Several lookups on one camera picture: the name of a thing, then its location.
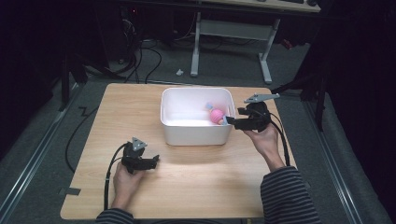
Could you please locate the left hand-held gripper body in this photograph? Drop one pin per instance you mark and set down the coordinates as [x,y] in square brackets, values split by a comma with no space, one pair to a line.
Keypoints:
[134,155]

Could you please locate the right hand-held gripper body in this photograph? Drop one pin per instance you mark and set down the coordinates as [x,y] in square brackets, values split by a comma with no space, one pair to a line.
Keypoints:
[257,116]

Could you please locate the pink studded ball cloth toy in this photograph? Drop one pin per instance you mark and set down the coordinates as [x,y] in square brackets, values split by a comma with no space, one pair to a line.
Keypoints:
[216,115]

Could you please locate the white plastic bin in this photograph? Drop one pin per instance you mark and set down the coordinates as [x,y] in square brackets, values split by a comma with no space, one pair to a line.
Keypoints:
[186,130]

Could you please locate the person's right hand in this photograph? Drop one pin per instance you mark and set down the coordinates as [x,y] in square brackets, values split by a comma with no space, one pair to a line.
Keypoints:
[264,143]

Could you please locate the person's left hand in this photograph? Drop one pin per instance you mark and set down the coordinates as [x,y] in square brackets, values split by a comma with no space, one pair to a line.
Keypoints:
[126,186]

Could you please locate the dark metal stand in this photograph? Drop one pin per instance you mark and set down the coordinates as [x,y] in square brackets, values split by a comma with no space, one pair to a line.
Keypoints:
[314,84]
[67,81]

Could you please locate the grey tape piece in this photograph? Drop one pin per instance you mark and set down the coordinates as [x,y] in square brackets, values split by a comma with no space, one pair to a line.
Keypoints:
[73,191]

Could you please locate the small white scrap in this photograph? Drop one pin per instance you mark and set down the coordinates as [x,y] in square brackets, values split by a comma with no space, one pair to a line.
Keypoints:
[179,72]

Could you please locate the desk with grey metal legs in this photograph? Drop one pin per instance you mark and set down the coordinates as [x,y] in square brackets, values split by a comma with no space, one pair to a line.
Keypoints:
[233,29]

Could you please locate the metal floor rail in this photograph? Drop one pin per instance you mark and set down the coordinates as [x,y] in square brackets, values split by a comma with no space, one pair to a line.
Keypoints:
[333,161]
[34,155]

